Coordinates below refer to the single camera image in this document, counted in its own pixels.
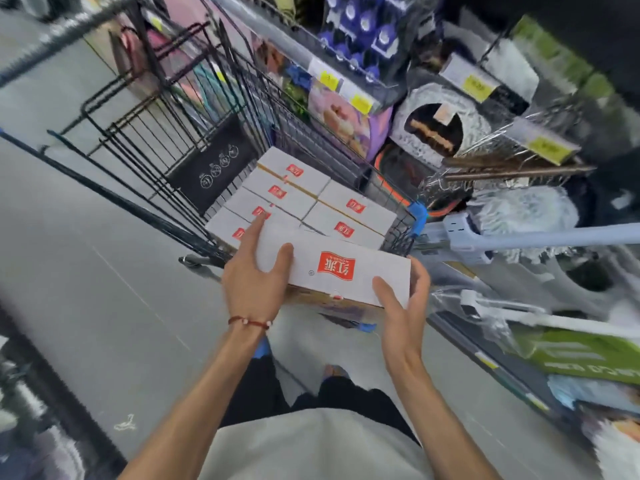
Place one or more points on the person's left hand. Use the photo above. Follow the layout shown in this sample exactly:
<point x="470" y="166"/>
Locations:
<point x="250" y="289"/>

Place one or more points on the person's right hand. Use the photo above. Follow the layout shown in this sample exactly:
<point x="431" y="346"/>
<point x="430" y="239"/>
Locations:
<point x="405" y="334"/>

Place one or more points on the white yellow snack box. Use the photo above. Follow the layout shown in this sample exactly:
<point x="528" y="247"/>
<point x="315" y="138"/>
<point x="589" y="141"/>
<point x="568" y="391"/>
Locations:
<point x="380" y="269"/>

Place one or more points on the stack of white boxes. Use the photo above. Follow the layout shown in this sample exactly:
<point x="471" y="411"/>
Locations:
<point x="295" y="167"/>

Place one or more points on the person's left forearm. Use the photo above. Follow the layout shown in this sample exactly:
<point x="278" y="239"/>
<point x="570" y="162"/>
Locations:
<point x="200" y="409"/>

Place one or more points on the person's right forearm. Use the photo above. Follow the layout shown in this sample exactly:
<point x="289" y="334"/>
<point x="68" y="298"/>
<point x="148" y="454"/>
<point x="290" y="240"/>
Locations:
<point x="440" y="424"/>

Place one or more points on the blue rubber slipper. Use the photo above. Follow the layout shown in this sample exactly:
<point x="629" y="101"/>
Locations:
<point x="335" y="370"/>
<point x="261" y="348"/>

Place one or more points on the black trousers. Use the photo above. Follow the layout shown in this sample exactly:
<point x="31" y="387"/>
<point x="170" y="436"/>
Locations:
<point x="350" y="399"/>

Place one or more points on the white mop in clear plastic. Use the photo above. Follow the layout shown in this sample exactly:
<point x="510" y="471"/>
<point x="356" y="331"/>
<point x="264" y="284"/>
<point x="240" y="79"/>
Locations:
<point x="500" y="309"/>

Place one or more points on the light blue flat mop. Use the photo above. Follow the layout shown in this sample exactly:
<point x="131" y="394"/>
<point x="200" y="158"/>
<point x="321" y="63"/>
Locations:
<point x="470" y="237"/>

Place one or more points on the grey shirt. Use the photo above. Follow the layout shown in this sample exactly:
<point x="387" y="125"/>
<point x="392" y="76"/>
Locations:
<point x="310" y="449"/>

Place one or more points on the orange rimmed bucket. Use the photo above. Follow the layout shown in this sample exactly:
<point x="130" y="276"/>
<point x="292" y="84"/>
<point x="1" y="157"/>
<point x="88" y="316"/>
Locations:
<point x="400" y="169"/>

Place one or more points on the green white cardboard carton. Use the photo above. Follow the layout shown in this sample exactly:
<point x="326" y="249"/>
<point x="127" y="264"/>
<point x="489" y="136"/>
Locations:
<point x="575" y="354"/>

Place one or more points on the grey fluffy mop head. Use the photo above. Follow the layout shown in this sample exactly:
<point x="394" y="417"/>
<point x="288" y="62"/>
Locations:
<point x="525" y="209"/>

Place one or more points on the purple pink printed package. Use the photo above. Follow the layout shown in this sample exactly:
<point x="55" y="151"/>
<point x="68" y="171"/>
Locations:
<point x="340" y="119"/>

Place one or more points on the light blue long package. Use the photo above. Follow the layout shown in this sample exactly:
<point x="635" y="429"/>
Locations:
<point x="590" y="392"/>

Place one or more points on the shelf price label strip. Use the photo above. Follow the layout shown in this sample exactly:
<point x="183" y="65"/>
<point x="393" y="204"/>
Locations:
<point x="360" y="102"/>

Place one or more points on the grey fluffy round mat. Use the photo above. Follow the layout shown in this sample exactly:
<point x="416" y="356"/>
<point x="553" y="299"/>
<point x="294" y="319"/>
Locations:
<point x="472" y="127"/>

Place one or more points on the green blue printed package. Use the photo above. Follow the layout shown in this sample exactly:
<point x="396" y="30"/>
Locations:
<point x="300" y="77"/>

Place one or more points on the white round mop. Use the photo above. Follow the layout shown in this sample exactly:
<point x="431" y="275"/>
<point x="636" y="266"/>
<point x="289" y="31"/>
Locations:
<point x="620" y="454"/>

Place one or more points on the row of dark blue packets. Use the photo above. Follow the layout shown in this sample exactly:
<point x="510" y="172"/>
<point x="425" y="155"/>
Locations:
<point x="385" y="39"/>

